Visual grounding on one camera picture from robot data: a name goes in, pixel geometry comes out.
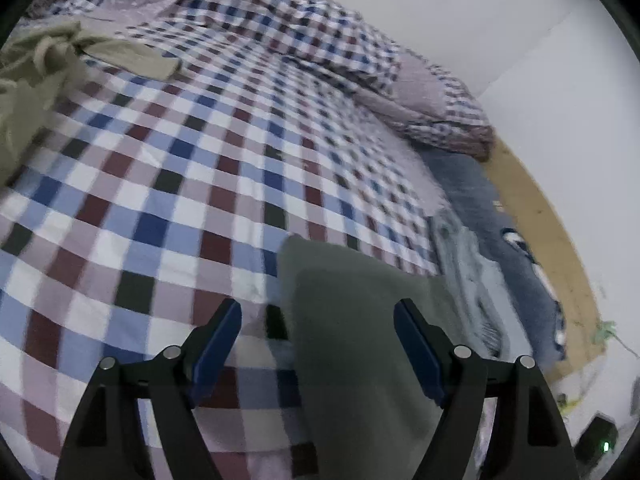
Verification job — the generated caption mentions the beige crumpled garment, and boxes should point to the beige crumpled garment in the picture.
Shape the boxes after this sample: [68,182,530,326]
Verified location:
[1,22,181,185]

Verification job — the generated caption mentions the light blue fleece garment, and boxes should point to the light blue fleece garment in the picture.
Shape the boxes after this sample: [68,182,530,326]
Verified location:
[428,208,532,362]

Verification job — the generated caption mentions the grey-green garment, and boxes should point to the grey-green garment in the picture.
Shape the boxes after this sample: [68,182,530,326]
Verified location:
[277,236,469,479]

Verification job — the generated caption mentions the blue denim jeans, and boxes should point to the blue denim jeans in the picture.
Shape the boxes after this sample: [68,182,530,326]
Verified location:
[420,148,566,370]

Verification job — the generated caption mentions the wooden bed frame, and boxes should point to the wooden bed frame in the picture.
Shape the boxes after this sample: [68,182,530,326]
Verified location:
[483,139,605,382]

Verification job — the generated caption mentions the checkered purple duvet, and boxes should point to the checkered purple duvet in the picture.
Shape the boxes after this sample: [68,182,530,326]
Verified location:
[25,0,495,160]

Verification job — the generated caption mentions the checkered bed sheet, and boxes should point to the checkered bed sheet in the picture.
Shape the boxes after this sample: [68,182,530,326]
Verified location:
[1,21,444,479]

